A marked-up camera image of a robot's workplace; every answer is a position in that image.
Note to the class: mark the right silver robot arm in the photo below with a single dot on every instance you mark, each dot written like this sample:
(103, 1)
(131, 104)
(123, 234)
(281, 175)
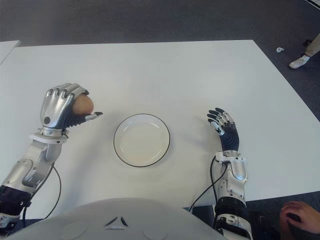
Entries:
(232, 190)

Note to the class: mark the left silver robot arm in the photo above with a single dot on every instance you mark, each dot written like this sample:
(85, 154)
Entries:
(32, 167)

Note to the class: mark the white plate with black rim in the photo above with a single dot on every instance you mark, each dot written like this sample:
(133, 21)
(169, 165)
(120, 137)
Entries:
(142, 140)

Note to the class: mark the neighbouring white table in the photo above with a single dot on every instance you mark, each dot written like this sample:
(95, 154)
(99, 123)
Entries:
(6, 51)

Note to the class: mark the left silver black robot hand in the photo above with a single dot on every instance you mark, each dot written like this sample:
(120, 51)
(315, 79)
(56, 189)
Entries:
(56, 112)

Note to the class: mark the yellow red apple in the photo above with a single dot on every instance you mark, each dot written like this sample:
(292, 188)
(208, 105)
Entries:
(85, 105)

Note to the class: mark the black computer mouse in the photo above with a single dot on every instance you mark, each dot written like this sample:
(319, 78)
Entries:
(294, 217)

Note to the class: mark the small white floor object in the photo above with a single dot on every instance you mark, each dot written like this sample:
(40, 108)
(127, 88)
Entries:
(279, 49)

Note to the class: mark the grey white robot torso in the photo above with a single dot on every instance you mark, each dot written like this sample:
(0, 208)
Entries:
(112, 220)

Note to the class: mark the beige trouser leg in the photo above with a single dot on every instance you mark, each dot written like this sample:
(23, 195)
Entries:
(314, 46)

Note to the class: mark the person's bare hand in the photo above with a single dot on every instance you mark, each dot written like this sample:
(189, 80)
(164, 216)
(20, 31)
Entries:
(306, 213)

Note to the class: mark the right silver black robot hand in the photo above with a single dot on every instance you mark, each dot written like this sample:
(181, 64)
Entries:
(230, 138)

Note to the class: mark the white sneaker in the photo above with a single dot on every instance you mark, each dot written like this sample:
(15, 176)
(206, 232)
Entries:
(298, 62)

